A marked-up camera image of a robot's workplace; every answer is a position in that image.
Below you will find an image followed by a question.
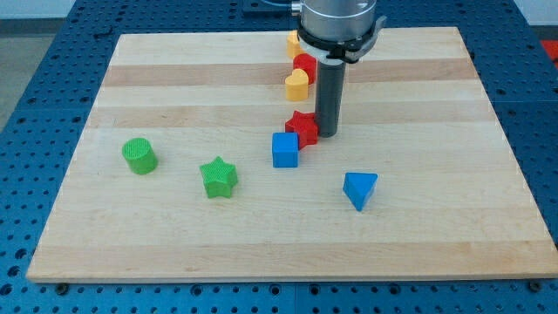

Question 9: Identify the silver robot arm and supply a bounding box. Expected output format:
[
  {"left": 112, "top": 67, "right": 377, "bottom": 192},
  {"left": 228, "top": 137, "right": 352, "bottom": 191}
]
[{"left": 300, "top": 0, "right": 377, "bottom": 41}]

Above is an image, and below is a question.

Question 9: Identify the blue cube block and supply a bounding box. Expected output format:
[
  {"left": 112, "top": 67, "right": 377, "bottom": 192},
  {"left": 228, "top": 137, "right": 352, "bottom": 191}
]
[{"left": 272, "top": 133, "right": 299, "bottom": 167}]

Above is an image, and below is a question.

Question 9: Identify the blue triangle block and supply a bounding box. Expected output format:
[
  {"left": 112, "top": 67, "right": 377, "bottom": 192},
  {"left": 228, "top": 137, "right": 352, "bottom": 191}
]
[{"left": 343, "top": 172, "right": 378, "bottom": 212}]

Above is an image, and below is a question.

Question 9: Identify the red star block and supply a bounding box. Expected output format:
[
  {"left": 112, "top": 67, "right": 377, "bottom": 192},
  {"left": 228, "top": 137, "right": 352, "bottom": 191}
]
[{"left": 284, "top": 111, "right": 319, "bottom": 150}]

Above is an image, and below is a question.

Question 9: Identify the green star block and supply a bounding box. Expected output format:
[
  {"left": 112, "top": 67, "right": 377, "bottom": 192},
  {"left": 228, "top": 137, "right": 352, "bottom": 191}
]
[{"left": 200, "top": 156, "right": 238, "bottom": 198}]

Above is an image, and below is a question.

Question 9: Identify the yellow heart block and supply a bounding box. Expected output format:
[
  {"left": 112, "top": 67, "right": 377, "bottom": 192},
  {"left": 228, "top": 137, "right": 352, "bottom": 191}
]
[{"left": 284, "top": 69, "right": 309, "bottom": 101}]

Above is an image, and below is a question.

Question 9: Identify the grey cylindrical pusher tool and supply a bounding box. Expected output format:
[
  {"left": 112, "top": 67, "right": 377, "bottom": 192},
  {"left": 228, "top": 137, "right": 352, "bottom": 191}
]
[{"left": 315, "top": 62, "right": 345, "bottom": 138}]

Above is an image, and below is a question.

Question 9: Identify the red block behind heart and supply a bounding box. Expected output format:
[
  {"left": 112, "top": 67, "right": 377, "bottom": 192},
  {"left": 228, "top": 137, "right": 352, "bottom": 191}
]
[{"left": 293, "top": 53, "right": 317, "bottom": 85}]

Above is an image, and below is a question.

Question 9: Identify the wooden board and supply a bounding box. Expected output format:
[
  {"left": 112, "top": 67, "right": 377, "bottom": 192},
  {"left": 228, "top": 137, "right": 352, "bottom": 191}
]
[{"left": 27, "top": 27, "right": 557, "bottom": 283}]

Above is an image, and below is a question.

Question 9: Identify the yellow block at back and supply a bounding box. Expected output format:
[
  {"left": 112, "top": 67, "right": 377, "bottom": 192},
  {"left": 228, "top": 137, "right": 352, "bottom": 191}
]
[{"left": 286, "top": 31, "right": 304, "bottom": 59}]

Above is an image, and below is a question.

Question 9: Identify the green cylinder block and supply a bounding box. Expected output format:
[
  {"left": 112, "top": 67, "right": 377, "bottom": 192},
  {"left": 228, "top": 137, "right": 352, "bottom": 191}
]
[{"left": 121, "top": 138, "right": 158, "bottom": 174}]

